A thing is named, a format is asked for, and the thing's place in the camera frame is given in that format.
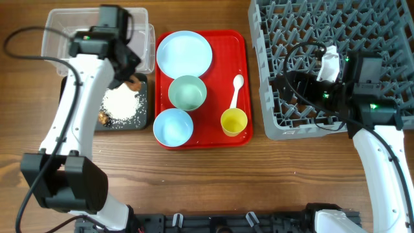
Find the orange carrot piece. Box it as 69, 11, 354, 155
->
124, 75, 142, 91

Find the white rice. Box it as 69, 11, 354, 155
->
100, 84, 147, 126

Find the brown food scrap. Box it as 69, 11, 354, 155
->
98, 111, 111, 126

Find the green bowl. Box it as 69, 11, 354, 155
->
168, 75, 207, 111

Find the yellow plastic cup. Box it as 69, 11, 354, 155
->
221, 108, 248, 137

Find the small light blue bowl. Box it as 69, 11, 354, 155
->
153, 108, 194, 148

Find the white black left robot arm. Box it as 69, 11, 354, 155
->
21, 5, 140, 232

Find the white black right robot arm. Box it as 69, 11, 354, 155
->
282, 44, 413, 232

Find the grey dishwasher rack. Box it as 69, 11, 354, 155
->
248, 0, 413, 140

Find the large light blue plate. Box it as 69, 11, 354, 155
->
156, 30, 213, 79

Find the white plastic spoon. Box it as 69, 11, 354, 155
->
230, 74, 244, 109

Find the clear plastic bin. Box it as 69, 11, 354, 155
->
41, 8, 155, 74

